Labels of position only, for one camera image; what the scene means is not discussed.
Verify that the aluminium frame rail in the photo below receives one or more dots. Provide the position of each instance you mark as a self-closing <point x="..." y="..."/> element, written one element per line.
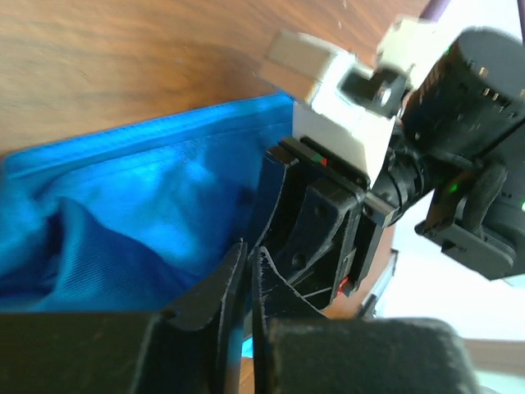
<point x="368" y="309"/>

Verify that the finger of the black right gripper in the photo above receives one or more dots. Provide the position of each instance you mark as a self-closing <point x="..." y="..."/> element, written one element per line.
<point x="270" y="222"/>
<point x="317" y="265"/>

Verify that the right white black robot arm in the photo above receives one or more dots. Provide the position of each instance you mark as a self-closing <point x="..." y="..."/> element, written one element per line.
<point x="438" y="114"/>

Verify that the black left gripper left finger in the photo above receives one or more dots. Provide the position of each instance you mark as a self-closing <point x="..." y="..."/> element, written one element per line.
<point x="191" y="346"/>

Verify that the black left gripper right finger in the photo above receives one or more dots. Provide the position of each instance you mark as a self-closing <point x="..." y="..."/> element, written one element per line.
<point x="296" y="349"/>

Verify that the blue cloth napkin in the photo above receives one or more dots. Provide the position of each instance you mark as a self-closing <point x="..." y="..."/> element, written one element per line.
<point x="132" y="218"/>

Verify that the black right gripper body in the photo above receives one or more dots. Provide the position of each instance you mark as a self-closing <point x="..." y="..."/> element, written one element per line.
<point x="323" y="201"/>

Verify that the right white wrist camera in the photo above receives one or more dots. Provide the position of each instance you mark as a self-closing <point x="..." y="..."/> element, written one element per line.
<point x="343" y="105"/>

